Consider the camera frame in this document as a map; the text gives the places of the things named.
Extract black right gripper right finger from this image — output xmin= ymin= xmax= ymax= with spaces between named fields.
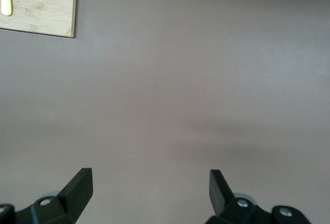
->
xmin=205 ymin=169 xmax=311 ymax=224

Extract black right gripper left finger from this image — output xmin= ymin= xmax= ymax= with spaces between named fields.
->
xmin=0 ymin=167 xmax=93 ymax=224

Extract brown table cloth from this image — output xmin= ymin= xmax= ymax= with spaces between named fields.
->
xmin=0 ymin=0 xmax=330 ymax=224

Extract bamboo cutting board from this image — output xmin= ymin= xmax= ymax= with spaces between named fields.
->
xmin=0 ymin=0 xmax=78 ymax=38

